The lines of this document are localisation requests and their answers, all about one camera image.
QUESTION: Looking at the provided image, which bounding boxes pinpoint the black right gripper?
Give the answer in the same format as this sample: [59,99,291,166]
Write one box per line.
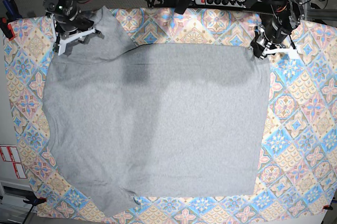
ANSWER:
[54,11,104,44]

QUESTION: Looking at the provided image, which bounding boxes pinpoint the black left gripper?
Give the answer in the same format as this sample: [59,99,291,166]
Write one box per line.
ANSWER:
[250,17,292,59]

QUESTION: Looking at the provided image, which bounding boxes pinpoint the grey T-shirt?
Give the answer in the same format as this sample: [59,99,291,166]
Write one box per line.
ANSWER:
[42,8,270,217]

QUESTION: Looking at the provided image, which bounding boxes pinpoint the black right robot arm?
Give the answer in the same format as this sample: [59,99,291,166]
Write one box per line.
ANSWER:
[43,0,94,45]

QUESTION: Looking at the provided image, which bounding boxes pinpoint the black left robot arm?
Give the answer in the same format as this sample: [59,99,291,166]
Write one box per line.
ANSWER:
[251,0,304,59]

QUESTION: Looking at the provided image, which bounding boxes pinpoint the white power strip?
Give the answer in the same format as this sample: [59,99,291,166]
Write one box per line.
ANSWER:
[194,0,245,8]

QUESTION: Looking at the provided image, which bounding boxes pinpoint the black orange clamp top left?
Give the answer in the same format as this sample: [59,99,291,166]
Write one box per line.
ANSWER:
[1,0,22,41]

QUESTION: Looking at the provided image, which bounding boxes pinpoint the black orange clamp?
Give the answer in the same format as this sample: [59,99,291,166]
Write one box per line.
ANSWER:
[23,196,47,207]
[1,0,22,41]

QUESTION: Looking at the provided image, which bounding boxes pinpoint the patterned colourful tablecloth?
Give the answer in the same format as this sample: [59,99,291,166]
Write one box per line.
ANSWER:
[1,17,336,223]

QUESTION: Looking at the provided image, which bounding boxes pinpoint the red white labels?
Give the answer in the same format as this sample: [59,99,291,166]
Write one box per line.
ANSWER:
[1,145,27,179]

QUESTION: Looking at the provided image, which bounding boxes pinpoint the black orange clamp bottom left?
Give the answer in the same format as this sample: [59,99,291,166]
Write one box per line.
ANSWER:
[23,196,47,207]

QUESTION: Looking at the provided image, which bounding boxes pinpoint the orange clamp bottom right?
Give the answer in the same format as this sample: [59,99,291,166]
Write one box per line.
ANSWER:
[323,205,334,210]

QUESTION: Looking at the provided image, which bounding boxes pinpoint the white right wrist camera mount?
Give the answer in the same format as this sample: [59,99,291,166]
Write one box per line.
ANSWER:
[52,20,97,56]

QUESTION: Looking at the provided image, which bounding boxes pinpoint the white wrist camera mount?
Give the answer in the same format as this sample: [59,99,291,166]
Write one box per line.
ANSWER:
[262,47,301,60]
[52,20,97,56]

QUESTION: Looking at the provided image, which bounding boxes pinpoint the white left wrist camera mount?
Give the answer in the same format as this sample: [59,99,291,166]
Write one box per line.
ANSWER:
[262,47,301,60]

